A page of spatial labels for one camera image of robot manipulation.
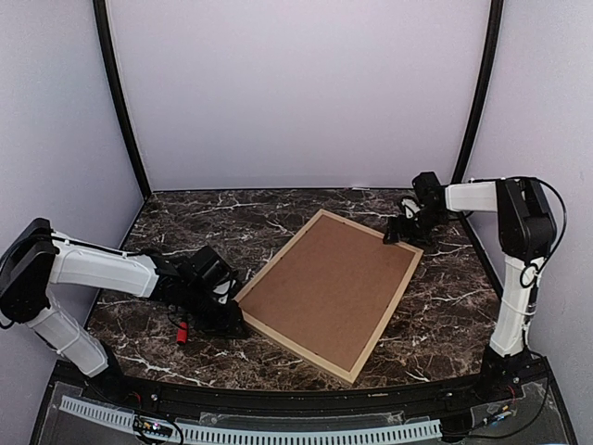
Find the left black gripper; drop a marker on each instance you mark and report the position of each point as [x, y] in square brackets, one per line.
[225, 327]

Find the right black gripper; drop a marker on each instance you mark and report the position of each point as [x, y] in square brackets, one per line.
[404, 233]

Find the red handled screwdriver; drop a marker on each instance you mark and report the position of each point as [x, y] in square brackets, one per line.
[182, 331]

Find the wooden picture frame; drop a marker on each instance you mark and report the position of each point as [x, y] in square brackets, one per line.
[329, 293]

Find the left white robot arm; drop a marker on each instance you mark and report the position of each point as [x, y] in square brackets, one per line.
[41, 257]

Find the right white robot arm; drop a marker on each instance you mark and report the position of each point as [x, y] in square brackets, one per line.
[527, 234]

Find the small circuit board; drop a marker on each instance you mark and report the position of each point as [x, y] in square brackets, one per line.
[151, 429]

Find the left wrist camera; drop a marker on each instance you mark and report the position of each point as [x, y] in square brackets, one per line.
[209, 267]

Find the white slotted cable duct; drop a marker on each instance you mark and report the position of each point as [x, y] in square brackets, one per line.
[214, 428]

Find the black front rail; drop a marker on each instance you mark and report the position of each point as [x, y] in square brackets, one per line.
[447, 397]

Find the right black corner post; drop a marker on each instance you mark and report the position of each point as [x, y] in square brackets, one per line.
[480, 92]

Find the black corner post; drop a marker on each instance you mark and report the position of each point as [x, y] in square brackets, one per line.
[480, 92]
[117, 96]

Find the left black corner post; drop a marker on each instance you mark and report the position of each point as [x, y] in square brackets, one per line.
[117, 96]

